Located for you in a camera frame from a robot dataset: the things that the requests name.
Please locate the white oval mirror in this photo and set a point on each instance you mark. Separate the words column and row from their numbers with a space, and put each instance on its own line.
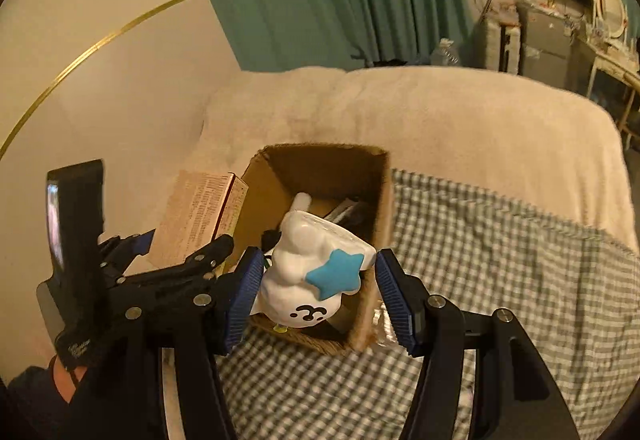
column 610, row 8

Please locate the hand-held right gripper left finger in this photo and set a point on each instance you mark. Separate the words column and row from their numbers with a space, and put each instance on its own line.
column 245, row 290

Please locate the clear water bottle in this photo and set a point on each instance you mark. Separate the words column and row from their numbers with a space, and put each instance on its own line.
column 446, row 53

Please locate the white suitcase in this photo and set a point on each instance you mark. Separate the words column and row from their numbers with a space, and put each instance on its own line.
column 487, row 40

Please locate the brown cardboard box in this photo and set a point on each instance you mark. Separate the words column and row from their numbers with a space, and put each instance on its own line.
column 380, row 200

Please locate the dark packet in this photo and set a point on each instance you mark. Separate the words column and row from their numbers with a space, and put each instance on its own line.
column 350, row 211

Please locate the grey cabinet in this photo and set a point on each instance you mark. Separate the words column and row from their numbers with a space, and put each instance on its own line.
column 545, row 40

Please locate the crumpled clear plastic wrap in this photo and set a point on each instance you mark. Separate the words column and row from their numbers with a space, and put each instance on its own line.
column 384, row 322

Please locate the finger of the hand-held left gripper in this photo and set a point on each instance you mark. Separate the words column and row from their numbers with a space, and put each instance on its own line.
column 132, row 240
column 190, row 265

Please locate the white desk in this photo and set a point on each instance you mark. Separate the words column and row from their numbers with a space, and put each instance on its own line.
column 612, row 65

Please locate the green white checkered cloth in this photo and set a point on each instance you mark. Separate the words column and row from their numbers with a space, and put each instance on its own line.
column 475, row 270

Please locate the brown printed carton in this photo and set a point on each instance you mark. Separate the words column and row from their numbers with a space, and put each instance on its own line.
column 200, row 210

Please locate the white figurine with blue star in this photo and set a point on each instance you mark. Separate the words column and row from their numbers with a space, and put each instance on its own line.
column 295, row 260

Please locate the person's left forearm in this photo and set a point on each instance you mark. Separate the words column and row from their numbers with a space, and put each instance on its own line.
column 62, row 382

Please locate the beige textured blanket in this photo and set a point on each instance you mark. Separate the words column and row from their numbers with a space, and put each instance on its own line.
column 450, row 120

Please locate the white narrow cart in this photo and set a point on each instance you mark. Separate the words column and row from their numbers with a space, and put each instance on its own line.
column 511, row 45

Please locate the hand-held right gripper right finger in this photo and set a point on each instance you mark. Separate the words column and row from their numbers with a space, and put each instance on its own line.
column 395, row 300

